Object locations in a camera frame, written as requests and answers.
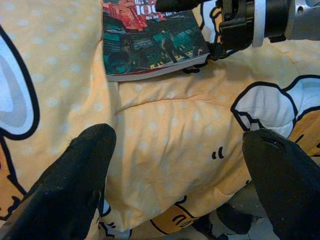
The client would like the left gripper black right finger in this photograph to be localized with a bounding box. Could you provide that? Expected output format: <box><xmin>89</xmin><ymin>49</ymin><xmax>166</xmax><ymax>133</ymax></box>
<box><xmin>241</xmin><ymin>128</ymin><xmax>320</xmax><ymax>240</ymax></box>

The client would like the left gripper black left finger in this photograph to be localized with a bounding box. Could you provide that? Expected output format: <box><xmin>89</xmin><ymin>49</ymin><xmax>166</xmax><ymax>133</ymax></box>
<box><xmin>0</xmin><ymin>123</ymin><xmax>118</xmax><ymax>240</ymax></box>

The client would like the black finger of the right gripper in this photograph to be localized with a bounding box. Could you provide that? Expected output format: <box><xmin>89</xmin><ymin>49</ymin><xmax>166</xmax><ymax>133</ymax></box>
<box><xmin>154</xmin><ymin>0</ymin><xmax>218</xmax><ymax>13</ymax></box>
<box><xmin>206</xmin><ymin>41</ymin><xmax>235</xmax><ymax>61</ymax></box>

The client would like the dark city cover paperback book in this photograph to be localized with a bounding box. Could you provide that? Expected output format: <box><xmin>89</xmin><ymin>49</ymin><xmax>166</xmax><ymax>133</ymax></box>
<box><xmin>101</xmin><ymin>0</ymin><xmax>212</xmax><ymax>83</ymax></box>

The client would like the yellow cartoon egg quilt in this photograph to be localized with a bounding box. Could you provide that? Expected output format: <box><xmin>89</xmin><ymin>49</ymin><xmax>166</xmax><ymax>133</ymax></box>
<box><xmin>0</xmin><ymin>0</ymin><xmax>320</xmax><ymax>240</ymax></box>

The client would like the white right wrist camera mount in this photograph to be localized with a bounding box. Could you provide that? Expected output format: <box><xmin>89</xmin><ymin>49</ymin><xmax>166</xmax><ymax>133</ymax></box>
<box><xmin>251</xmin><ymin>0</ymin><xmax>270</xmax><ymax>49</ymax></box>

